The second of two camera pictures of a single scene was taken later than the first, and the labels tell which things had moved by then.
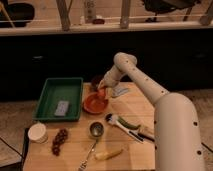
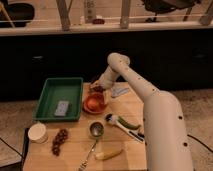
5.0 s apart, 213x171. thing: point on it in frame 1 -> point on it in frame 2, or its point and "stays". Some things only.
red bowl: [95, 104] stays
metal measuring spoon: [96, 130] stays
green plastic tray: [60, 89] stays
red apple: [101, 92] -> [93, 103]
